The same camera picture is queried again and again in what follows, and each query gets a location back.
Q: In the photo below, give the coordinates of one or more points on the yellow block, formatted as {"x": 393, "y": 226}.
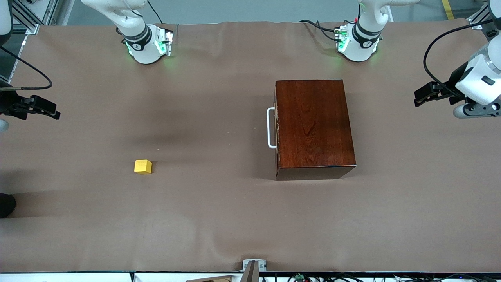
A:
{"x": 143, "y": 167}

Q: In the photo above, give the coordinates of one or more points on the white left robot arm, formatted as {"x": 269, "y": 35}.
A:
{"x": 362, "y": 43}

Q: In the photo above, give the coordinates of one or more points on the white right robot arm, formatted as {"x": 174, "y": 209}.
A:
{"x": 139, "y": 43}

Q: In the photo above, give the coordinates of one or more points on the black round object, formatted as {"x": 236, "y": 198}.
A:
{"x": 6, "y": 205}

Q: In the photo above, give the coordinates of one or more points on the dark brown wooden cabinet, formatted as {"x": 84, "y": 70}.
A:
{"x": 317, "y": 125}

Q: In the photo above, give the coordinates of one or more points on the brown table cover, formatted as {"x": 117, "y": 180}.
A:
{"x": 195, "y": 215}

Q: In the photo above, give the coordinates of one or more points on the flat wooden piece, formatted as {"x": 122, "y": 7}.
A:
{"x": 215, "y": 279}

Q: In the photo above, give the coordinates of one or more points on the aluminium table edge rail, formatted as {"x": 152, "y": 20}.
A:
{"x": 11, "y": 66}

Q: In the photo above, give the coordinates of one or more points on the aluminium frame profile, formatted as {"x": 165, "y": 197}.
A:
{"x": 475, "y": 22}
{"x": 33, "y": 19}

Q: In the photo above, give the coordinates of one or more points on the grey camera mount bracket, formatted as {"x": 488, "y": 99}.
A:
{"x": 263, "y": 266}

